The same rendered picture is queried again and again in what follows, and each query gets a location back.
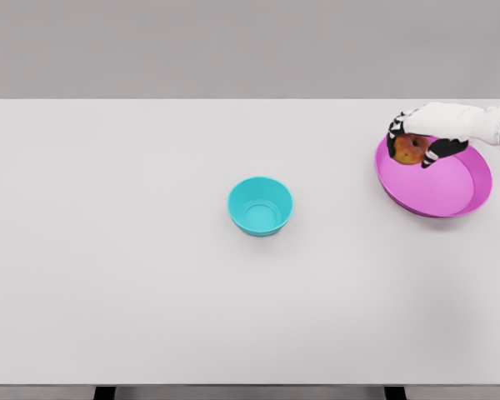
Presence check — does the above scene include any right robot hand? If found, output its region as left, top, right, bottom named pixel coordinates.
left=387, top=102, right=483, bottom=170

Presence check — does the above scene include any red yellow apple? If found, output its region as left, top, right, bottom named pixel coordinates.
left=392, top=133, right=433, bottom=166

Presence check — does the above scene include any pink plate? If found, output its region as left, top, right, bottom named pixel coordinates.
left=373, top=135, right=493, bottom=219

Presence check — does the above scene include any blue bowl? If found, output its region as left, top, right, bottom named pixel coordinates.
left=227, top=176, right=295, bottom=238

